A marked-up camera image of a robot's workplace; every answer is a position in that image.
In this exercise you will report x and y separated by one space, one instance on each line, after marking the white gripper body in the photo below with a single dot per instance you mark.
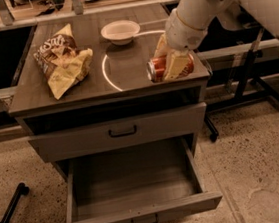
180 34

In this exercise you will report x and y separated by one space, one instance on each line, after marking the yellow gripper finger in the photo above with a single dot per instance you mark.
161 47
177 65

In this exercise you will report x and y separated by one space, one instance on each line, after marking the red coke can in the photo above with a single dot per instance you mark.
156 67

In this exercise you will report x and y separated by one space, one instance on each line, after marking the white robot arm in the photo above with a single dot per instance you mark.
187 24

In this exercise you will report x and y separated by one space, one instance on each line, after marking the closed upper grey drawer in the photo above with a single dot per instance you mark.
119 133

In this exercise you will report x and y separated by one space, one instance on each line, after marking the grey wooden drawer cabinet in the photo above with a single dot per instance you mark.
117 86

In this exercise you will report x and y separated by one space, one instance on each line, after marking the open lower grey drawer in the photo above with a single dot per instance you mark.
149 183

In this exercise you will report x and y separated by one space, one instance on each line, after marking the white paper bowl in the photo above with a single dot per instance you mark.
120 32

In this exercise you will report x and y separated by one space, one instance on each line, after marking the dark side table stand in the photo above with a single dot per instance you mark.
247 77

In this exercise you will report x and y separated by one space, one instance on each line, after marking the brown yellow chip bag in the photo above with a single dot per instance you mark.
62 62

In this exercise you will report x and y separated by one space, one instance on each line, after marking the black floor stand leg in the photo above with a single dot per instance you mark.
21 189

